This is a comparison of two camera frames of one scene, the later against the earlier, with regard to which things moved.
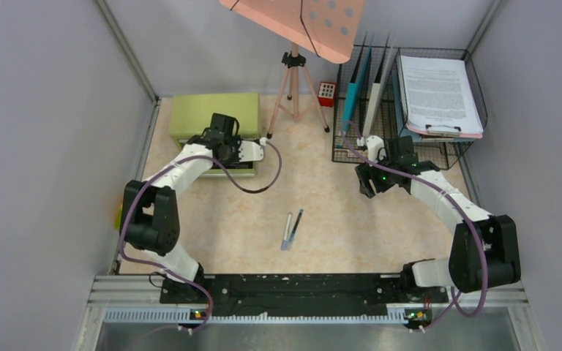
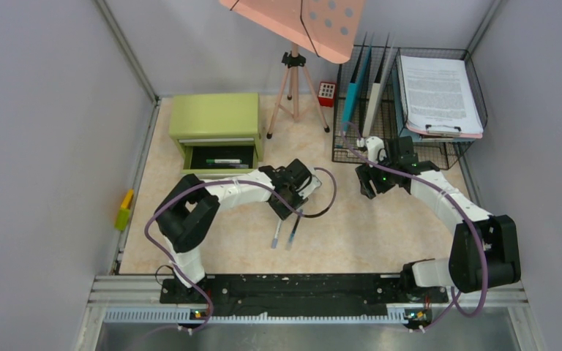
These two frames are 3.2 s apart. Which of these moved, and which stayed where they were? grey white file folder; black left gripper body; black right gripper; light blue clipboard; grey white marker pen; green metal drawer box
Moved: grey white marker pen; black left gripper body
Stayed: light blue clipboard; grey white file folder; green metal drawer box; black right gripper
